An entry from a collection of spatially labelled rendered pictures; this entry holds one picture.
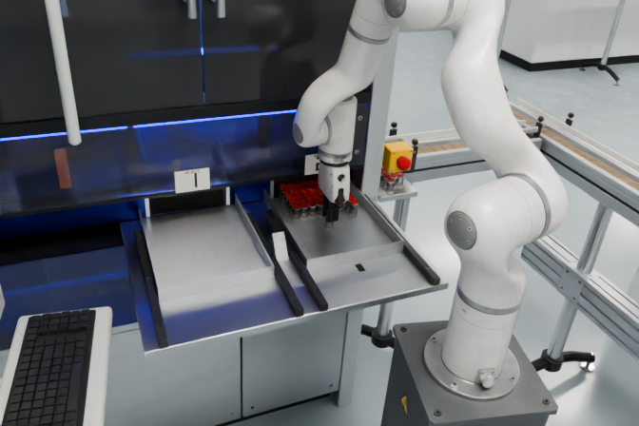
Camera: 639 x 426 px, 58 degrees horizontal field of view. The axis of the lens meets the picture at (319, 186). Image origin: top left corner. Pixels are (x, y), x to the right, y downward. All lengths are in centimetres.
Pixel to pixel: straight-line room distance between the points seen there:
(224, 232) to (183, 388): 60
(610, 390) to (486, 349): 152
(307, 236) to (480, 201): 65
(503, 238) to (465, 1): 40
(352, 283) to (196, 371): 69
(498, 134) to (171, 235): 86
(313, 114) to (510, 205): 50
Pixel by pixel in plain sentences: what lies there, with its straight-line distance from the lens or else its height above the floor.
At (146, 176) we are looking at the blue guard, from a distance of 145.
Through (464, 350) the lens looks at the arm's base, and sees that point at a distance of 117.
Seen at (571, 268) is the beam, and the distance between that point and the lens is 221.
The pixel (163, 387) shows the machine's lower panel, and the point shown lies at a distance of 190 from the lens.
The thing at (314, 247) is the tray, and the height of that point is 88.
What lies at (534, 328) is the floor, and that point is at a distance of 278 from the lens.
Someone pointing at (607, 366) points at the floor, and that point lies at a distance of 274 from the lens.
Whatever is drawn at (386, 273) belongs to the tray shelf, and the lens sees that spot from 141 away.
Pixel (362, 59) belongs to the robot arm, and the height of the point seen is 138.
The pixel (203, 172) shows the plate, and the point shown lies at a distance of 147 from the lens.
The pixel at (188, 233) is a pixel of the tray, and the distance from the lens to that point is 152.
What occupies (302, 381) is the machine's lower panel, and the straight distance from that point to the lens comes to 208.
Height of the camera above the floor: 174
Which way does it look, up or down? 30 degrees down
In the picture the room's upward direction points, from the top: 4 degrees clockwise
